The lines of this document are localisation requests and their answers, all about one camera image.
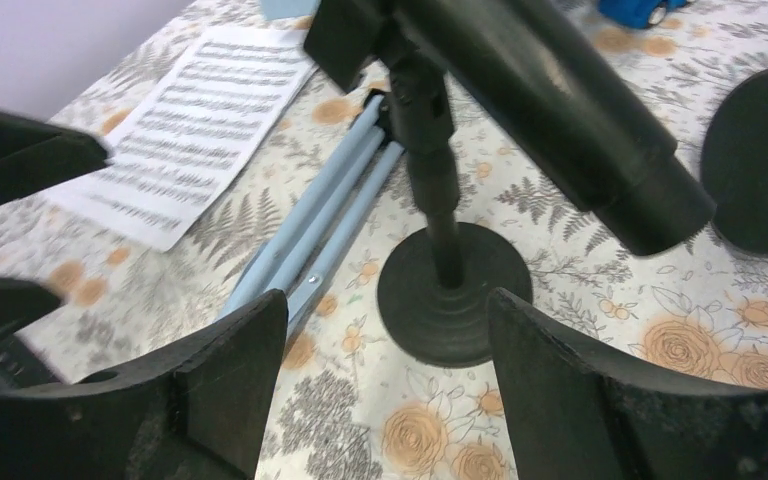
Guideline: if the light blue music stand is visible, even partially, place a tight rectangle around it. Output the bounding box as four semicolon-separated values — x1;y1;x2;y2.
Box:
214;0;406;342

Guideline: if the black microphone stand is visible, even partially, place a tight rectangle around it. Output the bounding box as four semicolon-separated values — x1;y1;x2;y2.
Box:
303;0;534;370
700;69;768;257

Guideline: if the yellow and blue toy figure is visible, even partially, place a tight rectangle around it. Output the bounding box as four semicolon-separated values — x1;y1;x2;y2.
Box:
596;0;695;29

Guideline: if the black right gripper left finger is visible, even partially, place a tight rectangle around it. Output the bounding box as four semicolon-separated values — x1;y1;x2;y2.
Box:
0;290;288;479

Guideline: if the black microphone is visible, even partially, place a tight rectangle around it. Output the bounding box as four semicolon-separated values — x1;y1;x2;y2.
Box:
393;1;715;256

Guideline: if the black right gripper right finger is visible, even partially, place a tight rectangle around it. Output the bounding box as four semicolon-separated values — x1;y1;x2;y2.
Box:
487;289;768;479

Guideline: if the sheet music page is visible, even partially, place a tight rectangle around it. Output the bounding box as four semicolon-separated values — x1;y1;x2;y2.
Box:
43;26;313;251

